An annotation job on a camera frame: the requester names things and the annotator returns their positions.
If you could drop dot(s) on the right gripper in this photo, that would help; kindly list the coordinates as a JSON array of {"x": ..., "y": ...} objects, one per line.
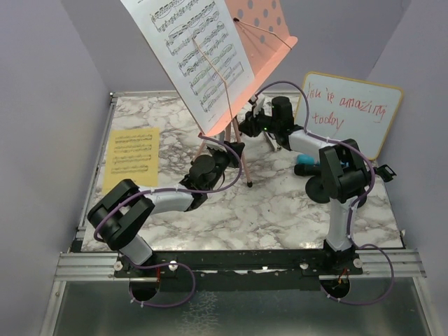
[{"x": 248, "y": 125}]

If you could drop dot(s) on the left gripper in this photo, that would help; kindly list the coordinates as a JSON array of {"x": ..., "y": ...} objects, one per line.
[{"x": 233, "y": 159}]

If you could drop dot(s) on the black microphone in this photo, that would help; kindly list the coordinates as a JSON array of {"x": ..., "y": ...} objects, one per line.
[{"x": 307, "y": 170}]

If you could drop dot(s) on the yellow sheet music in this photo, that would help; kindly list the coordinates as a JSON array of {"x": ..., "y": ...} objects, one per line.
[{"x": 132, "y": 154}]

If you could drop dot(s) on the pink music stand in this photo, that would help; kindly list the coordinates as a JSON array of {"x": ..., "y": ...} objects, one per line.
[{"x": 262, "y": 30}]

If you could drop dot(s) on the white sheet music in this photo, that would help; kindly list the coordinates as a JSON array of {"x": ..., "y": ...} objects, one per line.
[{"x": 199, "y": 48}]

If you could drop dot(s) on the blue toy microphone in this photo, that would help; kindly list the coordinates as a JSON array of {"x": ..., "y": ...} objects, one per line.
[{"x": 303, "y": 159}]

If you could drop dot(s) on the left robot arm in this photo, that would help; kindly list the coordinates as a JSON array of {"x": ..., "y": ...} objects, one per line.
[{"x": 119, "y": 216}]

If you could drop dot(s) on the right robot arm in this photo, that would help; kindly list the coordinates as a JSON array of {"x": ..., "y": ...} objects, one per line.
[{"x": 344, "y": 174}]

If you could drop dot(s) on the white stapler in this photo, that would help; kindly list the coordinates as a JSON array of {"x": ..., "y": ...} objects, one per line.
[{"x": 274, "y": 147}]

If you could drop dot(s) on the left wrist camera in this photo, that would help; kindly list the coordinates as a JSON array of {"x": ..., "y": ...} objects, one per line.
[{"x": 210, "y": 143}]

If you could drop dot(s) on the small whiteboard yellow frame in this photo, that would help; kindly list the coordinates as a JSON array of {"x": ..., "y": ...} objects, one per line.
[{"x": 345, "y": 108}]

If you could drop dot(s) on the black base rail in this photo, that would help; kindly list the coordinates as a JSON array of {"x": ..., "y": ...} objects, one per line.
[{"x": 240, "y": 270}]

